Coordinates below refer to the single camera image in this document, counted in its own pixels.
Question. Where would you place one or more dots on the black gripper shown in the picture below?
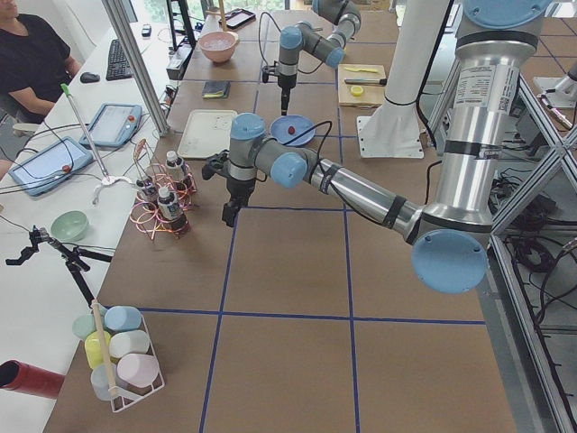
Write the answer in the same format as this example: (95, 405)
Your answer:
(238, 188)
(285, 85)

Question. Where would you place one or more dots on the blue plate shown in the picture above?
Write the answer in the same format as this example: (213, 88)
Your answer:
(305, 130)

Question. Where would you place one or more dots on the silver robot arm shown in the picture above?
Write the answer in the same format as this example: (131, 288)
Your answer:
(347, 21)
(451, 234)

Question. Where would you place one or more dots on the dark drink bottle front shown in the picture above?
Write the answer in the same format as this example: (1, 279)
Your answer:
(171, 210)

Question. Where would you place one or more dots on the dark drink bottle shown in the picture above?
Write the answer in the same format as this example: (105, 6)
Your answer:
(171, 210)
(147, 190)
(176, 168)

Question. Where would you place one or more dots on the dark drink bottle right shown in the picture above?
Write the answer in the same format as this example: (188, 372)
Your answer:
(176, 168)

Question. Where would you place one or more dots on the half lemon slice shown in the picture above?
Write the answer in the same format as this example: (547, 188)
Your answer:
(356, 90)

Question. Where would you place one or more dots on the steel cylinder black cap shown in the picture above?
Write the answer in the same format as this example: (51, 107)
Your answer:
(366, 81)

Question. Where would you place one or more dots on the wooden cutting board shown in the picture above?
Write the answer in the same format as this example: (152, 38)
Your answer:
(372, 96)

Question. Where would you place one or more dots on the pink bowl of ice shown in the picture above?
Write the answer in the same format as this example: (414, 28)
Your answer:
(219, 47)

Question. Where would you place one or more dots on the dark drink bottle left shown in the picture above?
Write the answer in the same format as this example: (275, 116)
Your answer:
(147, 190)

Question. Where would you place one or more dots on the cream bear tray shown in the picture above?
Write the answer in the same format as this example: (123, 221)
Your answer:
(207, 132)

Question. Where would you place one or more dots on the yellow plastic knife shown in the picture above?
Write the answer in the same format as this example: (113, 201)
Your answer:
(365, 70)

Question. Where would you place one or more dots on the blue teach pendant far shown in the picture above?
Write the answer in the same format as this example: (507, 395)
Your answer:
(114, 124)

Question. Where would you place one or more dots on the blue teach pendant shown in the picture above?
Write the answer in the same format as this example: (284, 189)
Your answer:
(114, 124)
(48, 168)

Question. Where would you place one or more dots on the blue cup in rack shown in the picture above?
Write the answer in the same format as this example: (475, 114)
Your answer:
(123, 318)

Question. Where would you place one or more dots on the green bowl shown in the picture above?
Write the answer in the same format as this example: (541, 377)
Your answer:
(70, 226)

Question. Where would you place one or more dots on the black keyboard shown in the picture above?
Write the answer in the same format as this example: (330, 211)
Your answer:
(118, 66)

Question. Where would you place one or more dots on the white cup in rack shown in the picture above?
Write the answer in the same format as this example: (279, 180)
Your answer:
(129, 342)

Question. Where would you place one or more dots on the pink cup in rack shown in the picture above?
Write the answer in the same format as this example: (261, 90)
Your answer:
(140, 370)

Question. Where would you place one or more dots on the blue teach pendant near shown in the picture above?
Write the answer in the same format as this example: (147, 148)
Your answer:
(48, 168)

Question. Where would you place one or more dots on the yellow cup in rack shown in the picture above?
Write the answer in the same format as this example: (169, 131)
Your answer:
(93, 350)

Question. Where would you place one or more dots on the black computer mouse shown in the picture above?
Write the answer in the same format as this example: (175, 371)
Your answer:
(88, 77)

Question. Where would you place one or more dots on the seated person black shirt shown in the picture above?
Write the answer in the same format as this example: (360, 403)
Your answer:
(35, 62)

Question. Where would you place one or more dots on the red cylinder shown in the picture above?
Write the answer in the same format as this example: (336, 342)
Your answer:
(30, 379)

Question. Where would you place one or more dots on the copper wire bottle rack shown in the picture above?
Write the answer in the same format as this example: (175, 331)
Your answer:
(147, 217)

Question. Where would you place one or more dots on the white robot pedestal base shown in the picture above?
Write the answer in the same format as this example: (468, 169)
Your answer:
(393, 129)

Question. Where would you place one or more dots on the white wire cup rack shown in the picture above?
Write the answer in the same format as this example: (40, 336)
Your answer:
(106, 384)

